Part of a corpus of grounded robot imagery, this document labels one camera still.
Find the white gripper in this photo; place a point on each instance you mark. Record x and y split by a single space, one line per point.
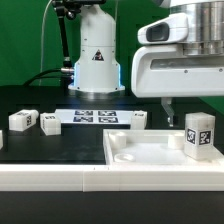
164 71

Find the white square tabletop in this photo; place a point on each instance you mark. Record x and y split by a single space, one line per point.
151 147

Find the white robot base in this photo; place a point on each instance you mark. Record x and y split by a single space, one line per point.
97 73

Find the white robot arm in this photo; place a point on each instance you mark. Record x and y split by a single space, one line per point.
205 26

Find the sheet with fiducial tags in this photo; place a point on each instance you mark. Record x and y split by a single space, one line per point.
96 117

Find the white obstacle fence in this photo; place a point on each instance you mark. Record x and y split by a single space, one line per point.
89 178

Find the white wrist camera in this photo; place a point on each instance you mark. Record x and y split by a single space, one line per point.
172 29

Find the black camera stand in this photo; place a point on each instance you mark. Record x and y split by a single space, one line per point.
69 9

